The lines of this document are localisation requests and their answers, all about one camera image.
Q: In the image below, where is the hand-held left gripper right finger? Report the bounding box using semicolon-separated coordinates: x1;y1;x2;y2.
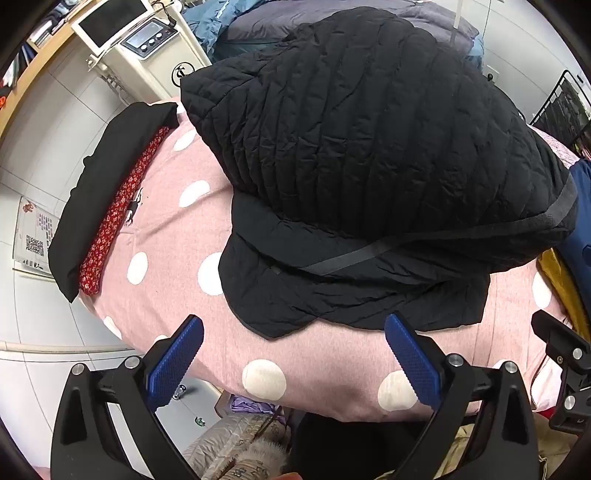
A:
385;312;539;480

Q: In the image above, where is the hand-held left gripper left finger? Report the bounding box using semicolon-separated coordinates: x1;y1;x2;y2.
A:
51;315;205;480

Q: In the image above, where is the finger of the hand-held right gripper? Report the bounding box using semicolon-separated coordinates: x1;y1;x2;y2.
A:
530;309;591;433

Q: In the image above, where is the black quilted jacket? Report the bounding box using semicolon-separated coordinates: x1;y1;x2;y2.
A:
179;6;581;341

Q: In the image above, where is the yellow cloth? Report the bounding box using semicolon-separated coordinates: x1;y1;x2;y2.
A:
537;248;591;335

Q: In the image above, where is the purple cloth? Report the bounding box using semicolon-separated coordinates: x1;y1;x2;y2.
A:
230;394;288;417

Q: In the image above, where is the beige fur-trimmed coat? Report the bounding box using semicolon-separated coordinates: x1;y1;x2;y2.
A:
181;410;298;480

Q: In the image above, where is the pink polka dot bedsheet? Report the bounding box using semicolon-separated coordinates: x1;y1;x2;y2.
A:
76;102;580;423

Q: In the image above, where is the navy blue cloth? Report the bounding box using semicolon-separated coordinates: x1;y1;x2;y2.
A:
551;157;591;259

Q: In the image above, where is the red floral cloth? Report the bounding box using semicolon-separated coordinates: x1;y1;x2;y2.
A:
78;126;170;297

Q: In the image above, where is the printed paper sheet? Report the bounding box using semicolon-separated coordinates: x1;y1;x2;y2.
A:
11;196;62;278

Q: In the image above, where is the folded black garment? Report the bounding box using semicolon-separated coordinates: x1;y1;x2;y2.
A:
47;102;179;304

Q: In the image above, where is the cream appliance with display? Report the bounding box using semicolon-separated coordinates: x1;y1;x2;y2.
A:
71;0;214;103

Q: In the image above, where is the blue jacket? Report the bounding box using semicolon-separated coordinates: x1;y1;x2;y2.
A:
181;0;266;63

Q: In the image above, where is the dark grey duvet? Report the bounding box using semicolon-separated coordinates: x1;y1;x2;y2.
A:
215;0;483;63

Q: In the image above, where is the black wire rack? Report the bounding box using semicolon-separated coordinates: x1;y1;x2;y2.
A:
527;69;591;155

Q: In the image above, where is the wooden wall shelf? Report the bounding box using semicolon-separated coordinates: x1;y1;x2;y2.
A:
0;0;86;137

